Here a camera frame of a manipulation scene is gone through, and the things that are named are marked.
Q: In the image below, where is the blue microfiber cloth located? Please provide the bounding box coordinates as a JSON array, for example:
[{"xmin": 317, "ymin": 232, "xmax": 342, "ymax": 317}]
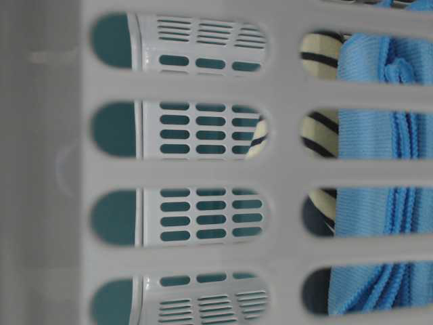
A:
[{"xmin": 329, "ymin": 0, "xmax": 433, "ymax": 325}]

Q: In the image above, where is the white plastic shopping basket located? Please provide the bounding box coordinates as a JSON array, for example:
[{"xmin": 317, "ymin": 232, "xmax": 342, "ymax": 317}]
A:
[{"xmin": 1, "ymin": 1, "xmax": 432, "ymax": 324}]

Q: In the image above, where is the cream navy striped cloth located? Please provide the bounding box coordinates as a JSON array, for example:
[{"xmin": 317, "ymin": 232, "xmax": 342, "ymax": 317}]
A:
[{"xmin": 246, "ymin": 30, "xmax": 344, "ymax": 236}]

